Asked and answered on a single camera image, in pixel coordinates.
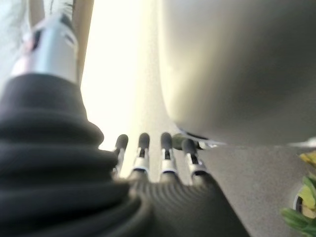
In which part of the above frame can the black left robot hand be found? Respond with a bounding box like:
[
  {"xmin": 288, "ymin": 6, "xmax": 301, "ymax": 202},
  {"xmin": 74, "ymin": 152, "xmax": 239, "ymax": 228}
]
[{"xmin": 0, "ymin": 12, "xmax": 250, "ymax": 237}]

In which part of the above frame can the white pillow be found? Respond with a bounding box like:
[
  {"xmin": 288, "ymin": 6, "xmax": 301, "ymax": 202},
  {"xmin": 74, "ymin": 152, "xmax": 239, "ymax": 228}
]
[{"xmin": 0, "ymin": 0, "xmax": 46, "ymax": 75}]

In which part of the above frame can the white plant pot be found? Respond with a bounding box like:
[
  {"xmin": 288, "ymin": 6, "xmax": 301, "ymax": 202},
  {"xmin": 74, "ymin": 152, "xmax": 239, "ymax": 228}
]
[{"xmin": 293, "ymin": 191, "xmax": 305, "ymax": 213}]

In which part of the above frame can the wooden bed frame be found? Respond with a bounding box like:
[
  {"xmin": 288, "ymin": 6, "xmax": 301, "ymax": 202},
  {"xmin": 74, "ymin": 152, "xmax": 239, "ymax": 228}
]
[{"xmin": 73, "ymin": 0, "xmax": 96, "ymax": 72}]

